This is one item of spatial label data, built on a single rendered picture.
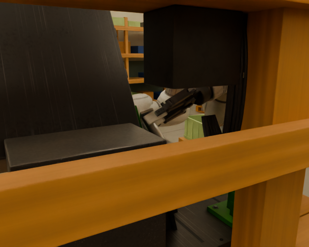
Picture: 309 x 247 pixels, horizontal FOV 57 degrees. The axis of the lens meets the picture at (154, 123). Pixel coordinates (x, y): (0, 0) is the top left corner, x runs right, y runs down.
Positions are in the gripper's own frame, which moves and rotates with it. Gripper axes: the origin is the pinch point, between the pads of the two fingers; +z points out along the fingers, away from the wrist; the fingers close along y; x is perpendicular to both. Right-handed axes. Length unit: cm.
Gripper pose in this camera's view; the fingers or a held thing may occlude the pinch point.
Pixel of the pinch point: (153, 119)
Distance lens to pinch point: 83.3
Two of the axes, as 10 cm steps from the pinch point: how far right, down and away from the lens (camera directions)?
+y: 1.5, -5.0, -8.5
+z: -7.8, 4.7, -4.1
